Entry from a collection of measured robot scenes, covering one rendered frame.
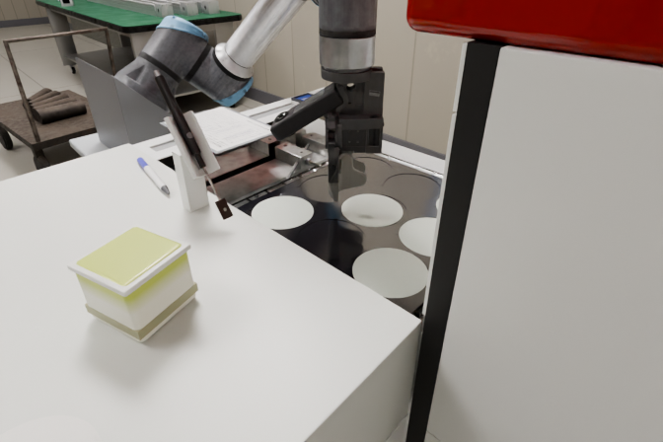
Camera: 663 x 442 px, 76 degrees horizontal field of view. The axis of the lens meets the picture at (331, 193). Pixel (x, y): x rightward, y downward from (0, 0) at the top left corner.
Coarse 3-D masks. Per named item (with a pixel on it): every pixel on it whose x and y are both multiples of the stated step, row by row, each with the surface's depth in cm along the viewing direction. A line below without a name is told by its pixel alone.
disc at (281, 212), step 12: (264, 204) 71; (276, 204) 71; (288, 204) 71; (300, 204) 71; (252, 216) 68; (264, 216) 68; (276, 216) 68; (288, 216) 68; (300, 216) 68; (276, 228) 65; (288, 228) 65
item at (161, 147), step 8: (272, 104) 98; (280, 104) 98; (288, 104) 98; (296, 104) 98; (240, 112) 93; (248, 112) 93; (256, 112) 93; (264, 112) 94; (272, 112) 94; (264, 120) 88; (272, 120) 88; (160, 136) 81; (168, 136) 81; (136, 144) 78; (144, 144) 78; (152, 144) 78; (160, 144) 78; (168, 144) 79; (176, 144) 79; (144, 152) 75; (152, 152) 75; (160, 152) 75; (168, 152) 75
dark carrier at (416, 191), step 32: (384, 160) 86; (288, 192) 74; (320, 192) 74; (352, 192) 74; (384, 192) 74; (416, 192) 74; (320, 224) 66; (352, 224) 66; (320, 256) 59; (352, 256) 59; (416, 256) 59
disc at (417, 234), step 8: (408, 224) 66; (416, 224) 66; (424, 224) 66; (432, 224) 66; (400, 232) 64; (408, 232) 64; (416, 232) 64; (424, 232) 64; (432, 232) 64; (408, 240) 62; (416, 240) 62; (424, 240) 62; (432, 240) 62; (408, 248) 61; (416, 248) 61; (424, 248) 61
